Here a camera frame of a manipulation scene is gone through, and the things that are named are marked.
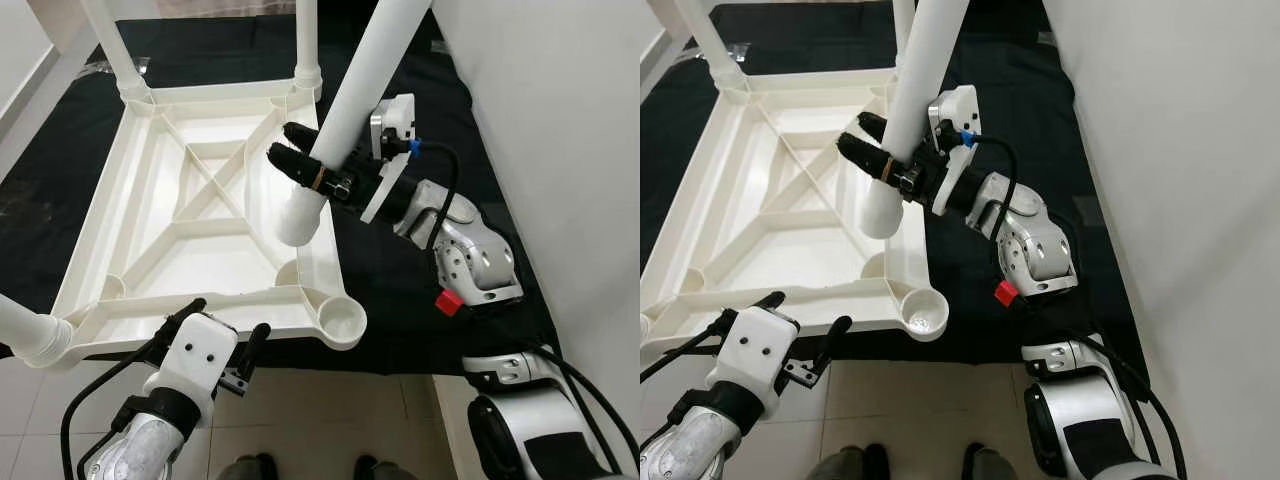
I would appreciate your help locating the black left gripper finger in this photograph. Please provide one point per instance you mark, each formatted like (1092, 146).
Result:
(837, 342)
(257, 345)
(180, 318)
(762, 303)

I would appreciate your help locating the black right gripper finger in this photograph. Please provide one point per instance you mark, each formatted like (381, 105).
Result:
(865, 155)
(300, 135)
(875, 122)
(295, 165)

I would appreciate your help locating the white plastic table leg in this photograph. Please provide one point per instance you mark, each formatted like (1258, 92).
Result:
(900, 25)
(925, 90)
(30, 335)
(360, 90)
(115, 50)
(715, 40)
(307, 40)

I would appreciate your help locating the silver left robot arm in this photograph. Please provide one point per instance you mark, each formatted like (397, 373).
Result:
(145, 445)
(705, 445)

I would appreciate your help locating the white plastic table top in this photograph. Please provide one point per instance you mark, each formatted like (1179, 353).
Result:
(790, 300)
(200, 305)

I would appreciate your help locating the yellow rubber band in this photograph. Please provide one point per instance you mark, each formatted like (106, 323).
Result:
(888, 168)
(318, 179)

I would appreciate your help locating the clear plastic bag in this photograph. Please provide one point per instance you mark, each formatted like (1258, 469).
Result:
(122, 66)
(741, 51)

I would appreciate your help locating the grey robot right leg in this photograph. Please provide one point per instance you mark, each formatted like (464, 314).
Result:
(385, 470)
(990, 465)

